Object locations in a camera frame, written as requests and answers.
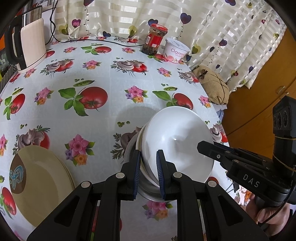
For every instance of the heart pattern curtain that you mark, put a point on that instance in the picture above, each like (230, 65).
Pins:
(233, 38)

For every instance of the white electric kettle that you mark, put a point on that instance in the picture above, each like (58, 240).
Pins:
(25, 41)

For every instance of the small beige plate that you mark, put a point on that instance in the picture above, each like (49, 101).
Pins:
(39, 182)

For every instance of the person's right hand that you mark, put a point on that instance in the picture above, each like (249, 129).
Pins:
(272, 216)

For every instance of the white bowl blue stripe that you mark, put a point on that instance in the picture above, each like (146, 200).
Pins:
(177, 131)
(144, 167)

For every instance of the wooden cabinet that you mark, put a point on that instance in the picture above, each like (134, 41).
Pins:
(248, 119)

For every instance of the folded blue grey cloths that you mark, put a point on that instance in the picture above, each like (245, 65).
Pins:
(219, 109)

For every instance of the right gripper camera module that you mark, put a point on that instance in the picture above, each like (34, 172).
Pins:
(284, 132)

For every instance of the fruit print tablecloth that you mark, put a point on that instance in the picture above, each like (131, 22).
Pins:
(84, 103)

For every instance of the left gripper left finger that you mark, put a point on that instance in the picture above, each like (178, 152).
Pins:
(92, 211)

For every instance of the stainless steel bowl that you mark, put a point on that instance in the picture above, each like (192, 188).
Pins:
(145, 188)

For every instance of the white yogurt tub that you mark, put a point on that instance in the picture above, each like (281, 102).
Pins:
(174, 50)

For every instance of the burlap sack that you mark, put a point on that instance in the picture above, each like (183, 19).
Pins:
(213, 84)

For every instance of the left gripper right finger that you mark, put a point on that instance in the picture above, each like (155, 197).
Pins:
(204, 210)

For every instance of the red lid sauce jar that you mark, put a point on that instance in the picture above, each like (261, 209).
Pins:
(154, 38)

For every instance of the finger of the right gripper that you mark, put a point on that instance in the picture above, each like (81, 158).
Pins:
(223, 147)
(239, 156)

